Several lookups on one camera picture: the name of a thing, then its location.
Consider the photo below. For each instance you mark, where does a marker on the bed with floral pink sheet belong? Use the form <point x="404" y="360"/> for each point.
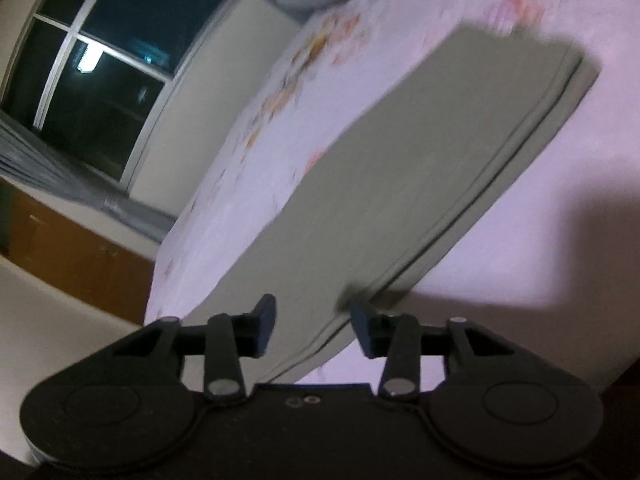
<point x="410" y="20"/>

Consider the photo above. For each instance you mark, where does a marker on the brown wooden cabinet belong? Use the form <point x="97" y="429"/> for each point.
<point x="75" y="255"/>

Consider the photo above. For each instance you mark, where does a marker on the grey curtain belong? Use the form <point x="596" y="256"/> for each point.
<point x="55" y="172"/>

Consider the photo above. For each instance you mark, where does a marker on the grey pants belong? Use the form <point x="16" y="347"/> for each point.
<point x="400" y="160"/>

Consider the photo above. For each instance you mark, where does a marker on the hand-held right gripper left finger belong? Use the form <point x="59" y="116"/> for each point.
<point x="266" y="321"/>

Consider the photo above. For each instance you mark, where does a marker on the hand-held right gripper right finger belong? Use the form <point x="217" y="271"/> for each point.
<point x="361" y="327"/>

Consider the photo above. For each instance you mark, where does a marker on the white framed window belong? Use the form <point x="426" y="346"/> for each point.
<point x="115" y="100"/>

